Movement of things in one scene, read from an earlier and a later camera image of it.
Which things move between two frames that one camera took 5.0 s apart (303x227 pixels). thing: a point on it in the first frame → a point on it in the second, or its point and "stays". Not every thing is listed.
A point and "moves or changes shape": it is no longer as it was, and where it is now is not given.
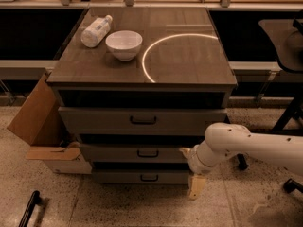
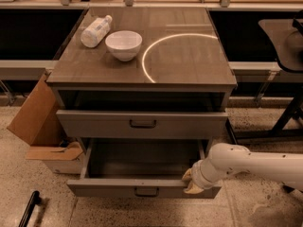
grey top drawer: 138,121 stays
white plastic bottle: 94,33 stays
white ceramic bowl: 125,44 stays
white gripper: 197,163 → 198,175
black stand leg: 288,114 stays
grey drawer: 135,152 moves or changes shape
